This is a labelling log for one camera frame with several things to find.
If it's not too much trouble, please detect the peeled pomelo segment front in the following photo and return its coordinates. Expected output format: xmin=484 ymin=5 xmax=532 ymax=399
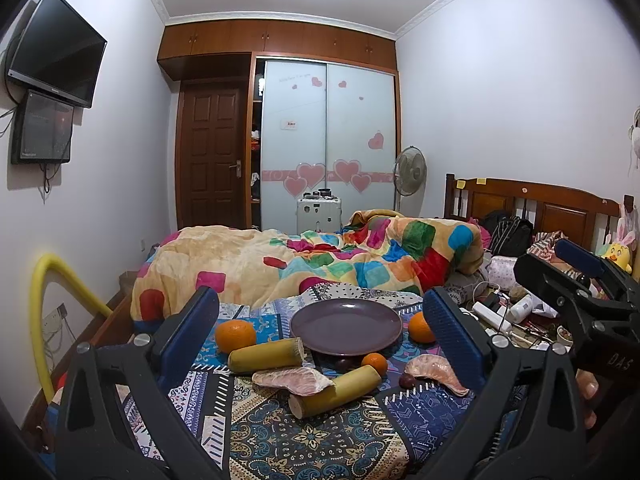
xmin=252 ymin=366 xmax=334 ymax=396

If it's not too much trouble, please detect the dark red grape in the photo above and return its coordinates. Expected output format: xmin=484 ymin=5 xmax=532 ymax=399
xmin=398 ymin=373 xmax=418 ymax=390
xmin=334 ymin=359 xmax=352 ymax=373

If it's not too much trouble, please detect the large orange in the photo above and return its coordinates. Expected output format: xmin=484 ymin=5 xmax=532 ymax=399
xmin=408 ymin=312 xmax=436 ymax=344
xmin=214 ymin=318 xmax=257 ymax=354

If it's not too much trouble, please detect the patterned blue bed sheet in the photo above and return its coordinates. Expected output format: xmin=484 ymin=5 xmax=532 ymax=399
xmin=114 ymin=282 xmax=501 ymax=480

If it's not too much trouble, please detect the white box appliance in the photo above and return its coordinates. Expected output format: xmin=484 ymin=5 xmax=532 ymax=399
xmin=296 ymin=188 xmax=342 ymax=234

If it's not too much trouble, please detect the wall-mounted black television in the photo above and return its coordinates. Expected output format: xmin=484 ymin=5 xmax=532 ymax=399
xmin=6 ymin=0 xmax=107 ymax=108

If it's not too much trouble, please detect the yellow foam tube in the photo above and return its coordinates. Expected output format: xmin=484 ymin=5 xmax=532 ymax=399
xmin=28 ymin=252 xmax=114 ymax=403

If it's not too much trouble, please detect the peeled pomelo segment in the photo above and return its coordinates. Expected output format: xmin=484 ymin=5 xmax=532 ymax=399
xmin=405 ymin=353 xmax=470 ymax=396
xmin=252 ymin=366 xmax=334 ymax=396

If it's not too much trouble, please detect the standing electric fan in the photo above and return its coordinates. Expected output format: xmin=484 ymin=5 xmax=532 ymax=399
xmin=393 ymin=145 xmax=427 ymax=211

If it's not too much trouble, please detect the small black wall monitor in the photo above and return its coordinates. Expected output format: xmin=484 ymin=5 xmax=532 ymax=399
xmin=11 ymin=90 xmax=74 ymax=165

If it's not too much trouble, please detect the wall power socket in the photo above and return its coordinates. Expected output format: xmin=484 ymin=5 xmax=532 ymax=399
xmin=41 ymin=304 xmax=66 ymax=341

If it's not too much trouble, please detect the yellow sugarcane piece front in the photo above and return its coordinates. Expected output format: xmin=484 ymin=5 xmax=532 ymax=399
xmin=288 ymin=365 xmax=382 ymax=419

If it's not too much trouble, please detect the yellow chick plush toy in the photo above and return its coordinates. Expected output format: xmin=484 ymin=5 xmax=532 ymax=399
xmin=601 ymin=218 xmax=636 ymax=274

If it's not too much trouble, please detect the person's hand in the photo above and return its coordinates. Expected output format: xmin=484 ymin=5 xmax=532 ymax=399
xmin=576 ymin=370 xmax=599 ymax=429

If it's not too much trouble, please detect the brown wooden door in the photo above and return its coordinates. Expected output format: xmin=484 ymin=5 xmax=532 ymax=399
xmin=175 ymin=80 xmax=247 ymax=228

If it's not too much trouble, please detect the striped cloth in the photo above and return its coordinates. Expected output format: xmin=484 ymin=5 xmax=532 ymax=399
xmin=527 ymin=231 xmax=568 ymax=263

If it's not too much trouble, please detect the small orange mandarin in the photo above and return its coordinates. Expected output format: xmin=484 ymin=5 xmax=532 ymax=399
xmin=361 ymin=352 xmax=388 ymax=378

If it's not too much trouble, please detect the wooden wardrobe with sliding doors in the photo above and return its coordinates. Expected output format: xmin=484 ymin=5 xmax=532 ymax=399
xmin=157 ymin=20 xmax=399 ymax=234

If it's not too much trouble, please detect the wooden headboard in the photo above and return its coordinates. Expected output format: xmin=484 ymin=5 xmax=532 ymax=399
xmin=444 ymin=174 xmax=634 ymax=252

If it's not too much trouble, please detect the colourful patchwork quilt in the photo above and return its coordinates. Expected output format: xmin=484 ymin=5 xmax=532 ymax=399
xmin=130 ymin=209 xmax=484 ymax=327

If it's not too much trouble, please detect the yellow sugarcane piece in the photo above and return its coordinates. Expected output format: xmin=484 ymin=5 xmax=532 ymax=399
xmin=228 ymin=338 xmax=305 ymax=374
xmin=288 ymin=365 xmax=382 ymax=419

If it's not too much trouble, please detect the white power strip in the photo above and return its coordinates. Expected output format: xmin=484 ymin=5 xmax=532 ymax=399
xmin=472 ymin=301 xmax=512 ymax=334

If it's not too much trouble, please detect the dark red grape right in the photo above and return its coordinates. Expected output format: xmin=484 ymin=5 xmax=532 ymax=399
xmin=398 ymin=373 xmax=418 ymax=390

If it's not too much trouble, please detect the purple round plate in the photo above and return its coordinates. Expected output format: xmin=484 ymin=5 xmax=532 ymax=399
xmin=290 ymin=298 xmax=404 ymax=358

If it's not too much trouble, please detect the dark red grape left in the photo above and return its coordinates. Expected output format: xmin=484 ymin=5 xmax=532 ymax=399
xmin=334 ymin=359 xmax=352 ymax=373

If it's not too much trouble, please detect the black backpack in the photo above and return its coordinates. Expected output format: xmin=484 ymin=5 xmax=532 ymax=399
xmin=480 ymin=210 xmax=534 ymax=258

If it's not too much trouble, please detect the pink patterned pillow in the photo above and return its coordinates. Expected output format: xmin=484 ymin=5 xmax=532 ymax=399
xmin=486 ymin=256 xmax=518 ymax=292

